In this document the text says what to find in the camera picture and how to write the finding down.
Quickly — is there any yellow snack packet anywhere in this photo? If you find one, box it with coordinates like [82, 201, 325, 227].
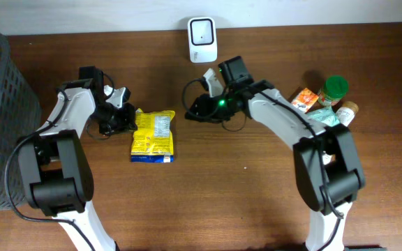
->
[131, 108, 175, 163]

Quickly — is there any orange white snack packet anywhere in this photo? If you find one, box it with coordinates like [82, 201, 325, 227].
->
[291, 88, 319, 113]

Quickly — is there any mint green tissue packet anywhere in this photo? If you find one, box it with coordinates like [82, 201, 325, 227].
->
[306, 107, 341, 127]

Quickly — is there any green lid jar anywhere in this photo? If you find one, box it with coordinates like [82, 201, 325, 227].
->
[318, 75, 349, 107]

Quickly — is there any white cream tube gold cap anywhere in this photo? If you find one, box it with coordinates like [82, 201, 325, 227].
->
[323, 101, 359, 127]

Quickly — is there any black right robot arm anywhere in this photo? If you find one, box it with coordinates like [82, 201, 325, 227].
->
[185, 56, 366, 250]

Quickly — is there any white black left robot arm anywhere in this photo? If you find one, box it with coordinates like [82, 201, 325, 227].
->
[15, 66, 137, 250]

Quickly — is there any white barcode scanner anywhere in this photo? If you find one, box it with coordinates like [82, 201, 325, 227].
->
[187, 17, 218, 63]

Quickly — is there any black right camera cable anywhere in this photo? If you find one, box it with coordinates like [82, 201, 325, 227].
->
[181, 78, 345, 251]

